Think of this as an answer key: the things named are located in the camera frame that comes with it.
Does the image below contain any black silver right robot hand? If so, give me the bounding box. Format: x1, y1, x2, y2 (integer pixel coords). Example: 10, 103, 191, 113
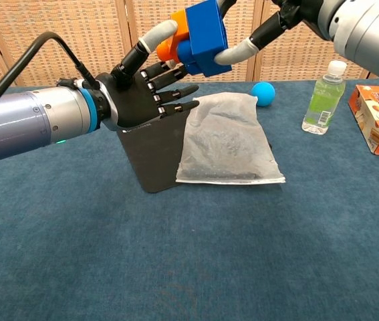
214, 0, 326, 66

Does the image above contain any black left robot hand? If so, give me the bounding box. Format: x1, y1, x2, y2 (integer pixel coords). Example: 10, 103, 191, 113
95, 19, 201, 132

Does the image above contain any orange plastic block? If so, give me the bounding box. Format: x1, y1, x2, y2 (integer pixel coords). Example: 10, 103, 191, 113
156, 9, 193, 64

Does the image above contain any blue plastic toy block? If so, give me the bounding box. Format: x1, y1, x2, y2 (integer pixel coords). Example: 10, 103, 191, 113
176, 0, 233, 78

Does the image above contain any black mouse pad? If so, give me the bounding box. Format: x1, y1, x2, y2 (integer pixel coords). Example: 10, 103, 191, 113
115, 109, 274, 194

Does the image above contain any blue ball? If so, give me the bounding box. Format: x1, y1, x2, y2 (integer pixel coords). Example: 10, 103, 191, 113
251, 82, 276, 108

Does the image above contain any woven wooden folding screen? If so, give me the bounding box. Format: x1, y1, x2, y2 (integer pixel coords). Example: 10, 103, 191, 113
0, 0, 379, 90

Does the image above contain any clear water bottle green label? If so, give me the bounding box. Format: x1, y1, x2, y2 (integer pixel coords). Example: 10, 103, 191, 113
301, 60, 348, 136

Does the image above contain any translucent white plastic bag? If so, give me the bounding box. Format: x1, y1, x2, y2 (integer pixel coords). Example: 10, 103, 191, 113
175, 93, 286, 185

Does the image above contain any blue felt table cover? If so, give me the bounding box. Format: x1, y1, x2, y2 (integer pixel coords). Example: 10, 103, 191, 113
0, 79, 379, 321

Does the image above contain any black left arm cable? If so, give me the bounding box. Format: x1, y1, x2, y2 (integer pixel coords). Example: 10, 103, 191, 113
0, 31, 102, 128

